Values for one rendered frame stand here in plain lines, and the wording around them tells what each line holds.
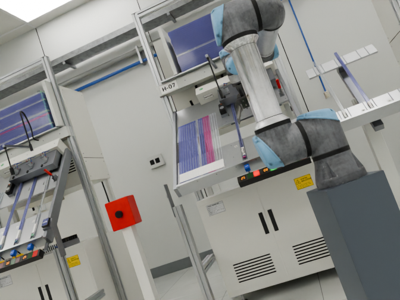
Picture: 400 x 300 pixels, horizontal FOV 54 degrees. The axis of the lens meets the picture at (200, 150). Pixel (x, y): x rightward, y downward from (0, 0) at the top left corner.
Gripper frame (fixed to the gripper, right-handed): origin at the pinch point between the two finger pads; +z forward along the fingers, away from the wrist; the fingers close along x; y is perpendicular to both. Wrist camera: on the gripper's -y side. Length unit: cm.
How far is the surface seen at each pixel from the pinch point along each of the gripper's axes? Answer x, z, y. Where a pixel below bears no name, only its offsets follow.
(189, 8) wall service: -30, -48, -234
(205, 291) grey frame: -51, 63, 30
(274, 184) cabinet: -3.8, 44.2, -12.3
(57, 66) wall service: -181, -50, -228
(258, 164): -5.9, 19.6, 8.0
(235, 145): -14.3, 12.9, -7.7
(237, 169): -16.2, 18.2, 8.4
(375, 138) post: 48, 30, 4
